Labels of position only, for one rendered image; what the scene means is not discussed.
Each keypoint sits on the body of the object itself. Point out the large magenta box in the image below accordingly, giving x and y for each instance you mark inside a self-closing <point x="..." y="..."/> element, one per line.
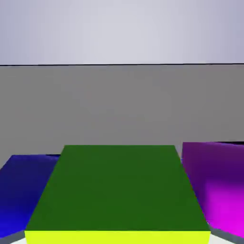
<point x="219" y="186"/>

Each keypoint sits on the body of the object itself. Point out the large green box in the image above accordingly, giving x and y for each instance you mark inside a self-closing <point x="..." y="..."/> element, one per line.
<point x="118" y="190"/>

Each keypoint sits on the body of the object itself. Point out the large blue box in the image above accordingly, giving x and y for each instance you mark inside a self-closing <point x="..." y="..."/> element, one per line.
<point x="21" y="190"/>

